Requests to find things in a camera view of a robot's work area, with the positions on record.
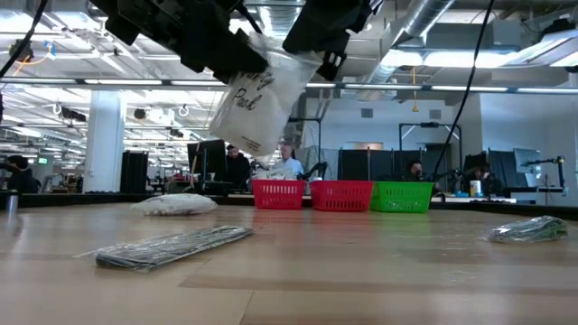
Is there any black cabinet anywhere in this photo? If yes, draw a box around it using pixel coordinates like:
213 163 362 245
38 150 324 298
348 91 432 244
119 150 150 195

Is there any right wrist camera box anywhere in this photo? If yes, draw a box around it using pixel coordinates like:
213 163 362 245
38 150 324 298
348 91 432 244
315 50 348 83

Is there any black frame stand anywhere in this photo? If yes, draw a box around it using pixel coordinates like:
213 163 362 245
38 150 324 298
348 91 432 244
288 117 322 181
398 122 463 190

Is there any silver spiral air duct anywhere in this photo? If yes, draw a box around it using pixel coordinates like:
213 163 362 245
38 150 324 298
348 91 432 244
257 0 309 136

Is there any black ceiling device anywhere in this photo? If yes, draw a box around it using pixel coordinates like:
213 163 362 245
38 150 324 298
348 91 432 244
8 39 35 63

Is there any grey computer monitor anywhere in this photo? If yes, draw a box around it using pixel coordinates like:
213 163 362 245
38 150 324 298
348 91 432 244
510 148 544 175

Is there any silver slanted air duct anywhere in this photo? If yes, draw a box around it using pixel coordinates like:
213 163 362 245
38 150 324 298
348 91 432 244
360 0 457 87

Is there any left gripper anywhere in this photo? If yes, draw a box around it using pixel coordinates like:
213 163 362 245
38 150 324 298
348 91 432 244
130 0 270 85

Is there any bag of green parts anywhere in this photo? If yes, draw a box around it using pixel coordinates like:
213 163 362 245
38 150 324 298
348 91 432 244
477 215 570 246

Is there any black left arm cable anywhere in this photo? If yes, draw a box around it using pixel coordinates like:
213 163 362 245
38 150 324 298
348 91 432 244
0 0 50 80

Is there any long ceiling light bar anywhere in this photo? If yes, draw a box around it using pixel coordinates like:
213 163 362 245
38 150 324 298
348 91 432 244
0 77 578 95

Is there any small metal cylinder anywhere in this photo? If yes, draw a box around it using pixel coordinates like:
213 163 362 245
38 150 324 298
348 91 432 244
5 189 20 217

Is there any red plastic basket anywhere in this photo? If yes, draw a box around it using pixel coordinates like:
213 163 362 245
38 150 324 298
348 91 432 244
309 180 375 213
251 179 307 211

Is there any black computer monitor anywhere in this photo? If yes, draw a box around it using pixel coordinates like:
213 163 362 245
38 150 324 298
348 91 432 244
186 138 228 175

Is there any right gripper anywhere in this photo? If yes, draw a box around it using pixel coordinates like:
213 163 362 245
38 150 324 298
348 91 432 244
282 0 385 56

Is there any black comb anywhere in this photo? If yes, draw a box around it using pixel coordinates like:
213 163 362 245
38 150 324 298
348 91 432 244
74 225 256 274

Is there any green plastic basket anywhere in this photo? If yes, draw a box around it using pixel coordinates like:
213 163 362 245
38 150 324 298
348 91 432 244
368 181 435 214

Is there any white pillar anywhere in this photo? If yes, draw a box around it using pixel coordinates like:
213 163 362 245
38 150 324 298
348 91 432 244
82 89 126 194

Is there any person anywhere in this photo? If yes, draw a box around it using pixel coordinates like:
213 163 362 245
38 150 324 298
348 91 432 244
467 164 503 196
4 154 42 194
274 143 305 178
224 144 253 190
403 159 429 182

